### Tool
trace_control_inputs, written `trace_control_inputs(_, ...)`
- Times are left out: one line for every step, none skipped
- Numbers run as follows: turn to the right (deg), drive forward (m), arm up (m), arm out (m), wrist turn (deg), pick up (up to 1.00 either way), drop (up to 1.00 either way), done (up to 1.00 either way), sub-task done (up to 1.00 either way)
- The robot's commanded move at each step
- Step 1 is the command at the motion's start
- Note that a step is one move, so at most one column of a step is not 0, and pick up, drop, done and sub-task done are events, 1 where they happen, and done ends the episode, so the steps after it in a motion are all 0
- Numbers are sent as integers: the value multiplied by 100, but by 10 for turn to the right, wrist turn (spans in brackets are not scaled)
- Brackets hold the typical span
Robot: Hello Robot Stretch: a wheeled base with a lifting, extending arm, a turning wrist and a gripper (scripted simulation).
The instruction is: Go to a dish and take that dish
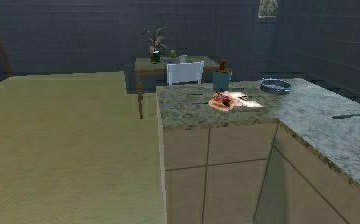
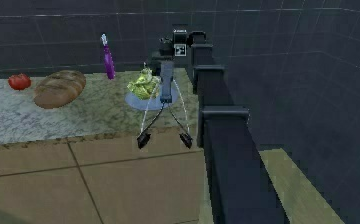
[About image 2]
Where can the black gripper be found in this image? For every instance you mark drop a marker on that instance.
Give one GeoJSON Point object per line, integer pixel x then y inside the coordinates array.
{"type": "Point", "coordinates": [167, 78]}

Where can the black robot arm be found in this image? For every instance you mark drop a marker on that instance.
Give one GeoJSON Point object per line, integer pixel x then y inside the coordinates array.
{"type": "Point", "coordinates": [234, 160]}

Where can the blue round dish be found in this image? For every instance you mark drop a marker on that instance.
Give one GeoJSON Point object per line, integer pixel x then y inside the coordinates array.
{"type": "Point", "coordinates": [134, 102]}

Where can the green lettuce head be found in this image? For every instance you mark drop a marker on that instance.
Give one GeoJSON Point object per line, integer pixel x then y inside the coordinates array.
{"type": "Point", "coordinates": [143, 85]}

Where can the tan marble-topped kitchen counter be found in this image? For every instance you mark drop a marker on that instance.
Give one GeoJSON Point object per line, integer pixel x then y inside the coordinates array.
{"type": "Point", "coordinates": [88, 186]}

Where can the purple bottle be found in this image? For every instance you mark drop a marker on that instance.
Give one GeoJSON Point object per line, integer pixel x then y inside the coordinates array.
{"type": "Point", "coordinates": [108, 63]}

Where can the brown bread loaf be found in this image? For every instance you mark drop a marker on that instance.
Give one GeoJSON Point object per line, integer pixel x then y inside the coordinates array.
{"type": "Point", "coordinates": [58, 89]}

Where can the red tomato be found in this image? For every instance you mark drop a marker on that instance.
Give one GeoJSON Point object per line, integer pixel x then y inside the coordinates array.
{"type": "Point", "coordinates": [19, 81]}

